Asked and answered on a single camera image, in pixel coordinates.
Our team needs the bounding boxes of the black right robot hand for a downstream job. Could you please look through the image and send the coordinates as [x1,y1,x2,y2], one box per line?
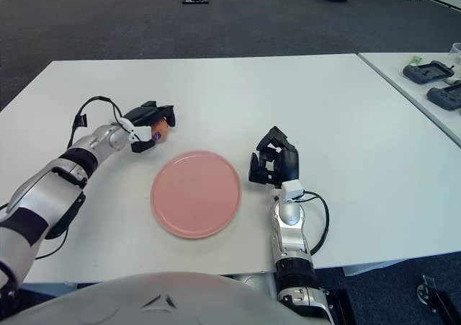
[248,125,300,189]

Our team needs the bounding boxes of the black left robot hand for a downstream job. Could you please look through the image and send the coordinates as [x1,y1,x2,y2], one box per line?
[124,101,177,154]

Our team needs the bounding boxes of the red yellow apple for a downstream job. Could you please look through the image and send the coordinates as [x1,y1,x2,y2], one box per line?
[150,117,170,143]

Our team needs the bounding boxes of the pink round plate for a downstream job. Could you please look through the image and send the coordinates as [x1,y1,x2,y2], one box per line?
[151,151,242,239]

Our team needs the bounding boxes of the grey handheld controller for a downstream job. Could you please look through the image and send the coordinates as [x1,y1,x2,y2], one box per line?
[402,61,455,84]
[426,84,461,112]

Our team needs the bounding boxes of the metal stand with caster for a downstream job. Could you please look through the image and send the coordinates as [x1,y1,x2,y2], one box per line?
[416,274,461,313]

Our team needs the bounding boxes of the grey robot torso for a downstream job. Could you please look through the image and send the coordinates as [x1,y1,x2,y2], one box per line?
[14,271,314,325]

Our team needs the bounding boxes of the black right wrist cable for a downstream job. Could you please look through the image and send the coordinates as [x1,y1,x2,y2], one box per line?
[298,190,331,256]

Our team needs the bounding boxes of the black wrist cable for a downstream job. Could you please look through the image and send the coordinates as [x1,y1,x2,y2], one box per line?
[66,96,125,149]
[298,190,331,256]

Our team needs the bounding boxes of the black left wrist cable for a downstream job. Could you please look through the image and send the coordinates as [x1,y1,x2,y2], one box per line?
[66,96,125,149]

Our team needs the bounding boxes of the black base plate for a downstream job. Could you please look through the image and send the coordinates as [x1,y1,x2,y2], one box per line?
[323,288,357,325]

